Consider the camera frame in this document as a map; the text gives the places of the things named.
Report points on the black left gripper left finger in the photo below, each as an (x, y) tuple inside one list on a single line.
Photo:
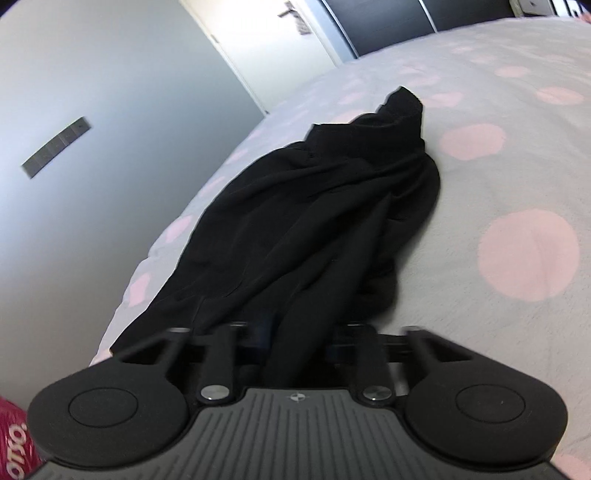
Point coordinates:
[(135, 405)]

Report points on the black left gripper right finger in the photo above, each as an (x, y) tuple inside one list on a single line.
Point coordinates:
[(459, 405)]

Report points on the black garment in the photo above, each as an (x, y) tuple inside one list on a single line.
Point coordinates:
[(305, 237)]

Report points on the red plastic bag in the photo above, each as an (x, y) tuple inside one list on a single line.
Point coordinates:
[(18, 455)]

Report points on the grey pink-dotted bed cover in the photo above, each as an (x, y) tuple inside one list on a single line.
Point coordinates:
[(504, 265)]

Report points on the white door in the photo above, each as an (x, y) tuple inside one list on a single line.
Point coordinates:
[(269, 45)]

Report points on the black sliding wardrobe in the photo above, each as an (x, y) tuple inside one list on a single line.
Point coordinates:
[(371, 25)]

